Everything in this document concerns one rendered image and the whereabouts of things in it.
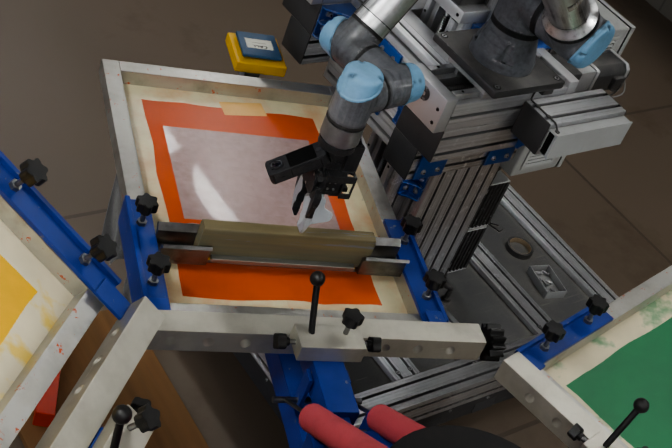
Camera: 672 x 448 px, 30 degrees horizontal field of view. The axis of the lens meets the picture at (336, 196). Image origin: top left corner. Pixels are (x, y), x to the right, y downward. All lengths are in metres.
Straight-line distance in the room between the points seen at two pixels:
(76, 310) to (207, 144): 0.84
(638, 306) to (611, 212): 2.14
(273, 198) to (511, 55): 0.60
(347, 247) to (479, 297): 1.44
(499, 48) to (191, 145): 0.70
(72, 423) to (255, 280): 0.72
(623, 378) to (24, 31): 2.77
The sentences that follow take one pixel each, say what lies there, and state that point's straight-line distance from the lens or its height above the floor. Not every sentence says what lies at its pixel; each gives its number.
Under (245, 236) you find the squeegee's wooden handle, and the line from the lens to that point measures 2.39.
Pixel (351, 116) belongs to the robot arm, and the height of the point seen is 1.37.
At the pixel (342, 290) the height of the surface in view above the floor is 0.95.
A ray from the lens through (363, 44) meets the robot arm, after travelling 2.33.
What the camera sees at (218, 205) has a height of 0.95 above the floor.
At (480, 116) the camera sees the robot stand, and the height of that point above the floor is 1.15.
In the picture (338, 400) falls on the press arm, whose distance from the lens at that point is 2.17.
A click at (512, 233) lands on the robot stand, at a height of 0.21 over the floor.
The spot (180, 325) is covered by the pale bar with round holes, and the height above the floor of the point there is 1.04.
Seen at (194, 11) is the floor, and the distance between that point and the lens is 5.07.
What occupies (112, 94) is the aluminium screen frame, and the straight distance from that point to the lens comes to 2.75.
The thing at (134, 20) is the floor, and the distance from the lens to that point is 4.91.
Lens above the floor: 2.56
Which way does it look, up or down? 36 degrees down
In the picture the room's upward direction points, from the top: 22 degrees clockwise
